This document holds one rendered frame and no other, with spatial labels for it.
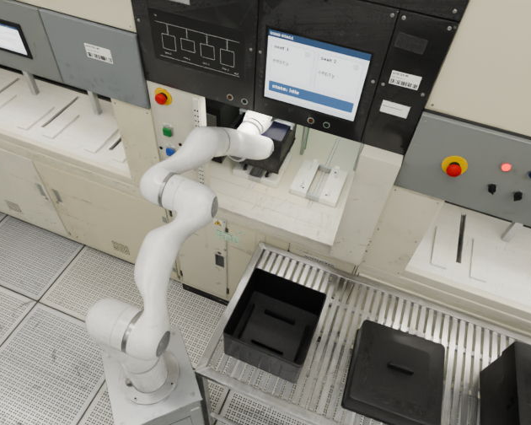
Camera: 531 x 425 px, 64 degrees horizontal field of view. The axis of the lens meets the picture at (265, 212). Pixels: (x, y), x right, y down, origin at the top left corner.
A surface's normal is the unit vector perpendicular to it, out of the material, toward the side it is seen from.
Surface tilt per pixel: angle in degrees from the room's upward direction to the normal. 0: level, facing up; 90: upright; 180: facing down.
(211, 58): 90
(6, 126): 0
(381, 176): 90
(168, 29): 90
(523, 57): 90
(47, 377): 0
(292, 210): 0
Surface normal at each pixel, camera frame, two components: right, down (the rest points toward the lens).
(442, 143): -0.36, 0.70
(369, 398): 0.06, -0.64
